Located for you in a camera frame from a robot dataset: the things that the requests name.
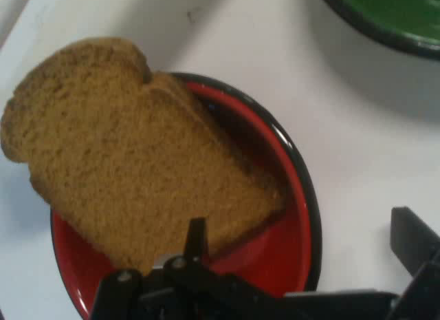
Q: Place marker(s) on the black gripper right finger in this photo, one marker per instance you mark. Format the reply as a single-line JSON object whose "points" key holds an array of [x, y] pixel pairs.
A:
{"points": [[417, 251]]}

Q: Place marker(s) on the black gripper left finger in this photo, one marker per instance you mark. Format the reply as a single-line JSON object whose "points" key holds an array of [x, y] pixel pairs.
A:
{"points": [[192, 289]]}

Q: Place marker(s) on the red bowl with black rim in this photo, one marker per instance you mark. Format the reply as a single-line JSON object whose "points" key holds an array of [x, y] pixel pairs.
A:
{"points": [[275, 251]]}

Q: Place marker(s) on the brown toast bread slice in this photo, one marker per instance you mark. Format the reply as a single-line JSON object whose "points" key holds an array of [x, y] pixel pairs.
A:
{"points": [[120, 155]]}

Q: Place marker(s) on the green bowl with black rim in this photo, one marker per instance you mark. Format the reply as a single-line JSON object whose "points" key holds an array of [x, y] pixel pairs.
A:
{"points": [[395, 13]]}

